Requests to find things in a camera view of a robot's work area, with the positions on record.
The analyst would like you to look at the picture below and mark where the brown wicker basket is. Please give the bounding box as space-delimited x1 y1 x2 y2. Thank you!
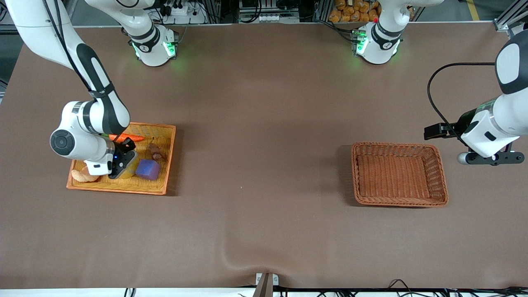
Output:
351 142 449 207

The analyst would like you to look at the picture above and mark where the aluminium frame profile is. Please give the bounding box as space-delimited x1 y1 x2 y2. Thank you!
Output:
493 0 528 33

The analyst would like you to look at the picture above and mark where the metal bracket with post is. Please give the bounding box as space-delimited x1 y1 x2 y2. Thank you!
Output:
252 272 279 297

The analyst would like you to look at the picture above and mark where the bag of orange snacks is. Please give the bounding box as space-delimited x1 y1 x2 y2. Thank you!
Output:
329 0 380 23

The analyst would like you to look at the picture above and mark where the small brown toy figure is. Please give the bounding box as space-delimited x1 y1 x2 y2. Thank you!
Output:
148 140 164 161

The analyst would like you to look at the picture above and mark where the yellow tape roll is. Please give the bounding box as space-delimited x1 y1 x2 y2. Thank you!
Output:
123 158 141 179

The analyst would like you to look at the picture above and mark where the white power strip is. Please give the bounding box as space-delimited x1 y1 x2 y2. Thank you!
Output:
159 3 207 24

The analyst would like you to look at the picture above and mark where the black cable bundle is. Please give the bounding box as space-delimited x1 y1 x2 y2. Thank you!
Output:
280 279 528 297

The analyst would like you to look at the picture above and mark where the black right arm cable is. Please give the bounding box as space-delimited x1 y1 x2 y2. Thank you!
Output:
41 0 126 145

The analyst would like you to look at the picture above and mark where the toy croissant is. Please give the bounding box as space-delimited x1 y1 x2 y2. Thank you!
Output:
71 165 99 183

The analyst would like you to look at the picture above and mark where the purple foam cube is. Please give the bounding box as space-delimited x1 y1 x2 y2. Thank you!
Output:
135 159 161 181

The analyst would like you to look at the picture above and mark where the orange toy carrot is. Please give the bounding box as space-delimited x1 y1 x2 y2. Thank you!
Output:
108 133 146 143

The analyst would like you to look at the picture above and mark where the yellow wicker tray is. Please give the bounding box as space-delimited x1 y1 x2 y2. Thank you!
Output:
66 123 177 195

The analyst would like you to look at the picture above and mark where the white socket strip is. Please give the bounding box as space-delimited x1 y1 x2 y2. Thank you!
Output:
243 14 299 24

